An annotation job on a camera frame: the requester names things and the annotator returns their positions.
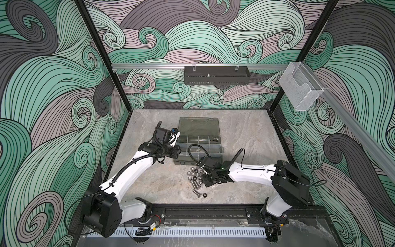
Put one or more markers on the black wall tray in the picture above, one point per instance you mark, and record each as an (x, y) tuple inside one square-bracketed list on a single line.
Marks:
[(217, 76)]

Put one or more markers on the grey plastic organizer box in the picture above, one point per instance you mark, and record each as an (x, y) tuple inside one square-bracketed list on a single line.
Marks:
[(202, 131)]

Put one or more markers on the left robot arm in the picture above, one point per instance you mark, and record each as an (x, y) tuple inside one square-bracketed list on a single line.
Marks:
[(103, 209)]

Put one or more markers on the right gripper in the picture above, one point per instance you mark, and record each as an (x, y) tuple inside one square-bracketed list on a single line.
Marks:
[(205, 183)]

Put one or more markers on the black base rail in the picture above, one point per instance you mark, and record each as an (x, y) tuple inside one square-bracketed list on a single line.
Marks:
[(252, 213)]

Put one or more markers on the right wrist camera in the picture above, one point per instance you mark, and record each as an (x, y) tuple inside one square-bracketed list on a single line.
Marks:
[(211, 163)]

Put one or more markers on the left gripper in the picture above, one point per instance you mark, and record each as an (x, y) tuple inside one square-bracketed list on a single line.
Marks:
[(175, 152)]

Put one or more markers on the aluminium wall rail right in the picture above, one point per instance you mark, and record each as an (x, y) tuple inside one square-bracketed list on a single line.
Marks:
[(338, 96)]

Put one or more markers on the aluminium wall rail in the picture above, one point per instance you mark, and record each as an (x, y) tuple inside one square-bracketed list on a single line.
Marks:
[(179, 66), (338, 96)]

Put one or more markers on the white slotted cable duct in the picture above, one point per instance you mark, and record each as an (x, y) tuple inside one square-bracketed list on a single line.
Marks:
[(199, 232)]

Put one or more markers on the clear plastic wall holder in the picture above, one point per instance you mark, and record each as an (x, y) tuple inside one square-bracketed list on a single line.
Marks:
[(301, 86)]

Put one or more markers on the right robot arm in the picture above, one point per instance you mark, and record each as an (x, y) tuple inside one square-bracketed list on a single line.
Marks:
[(291, 185)]

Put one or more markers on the aluminium wall rail back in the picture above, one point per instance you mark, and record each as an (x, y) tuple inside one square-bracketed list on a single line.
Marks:
[(179, 66)]

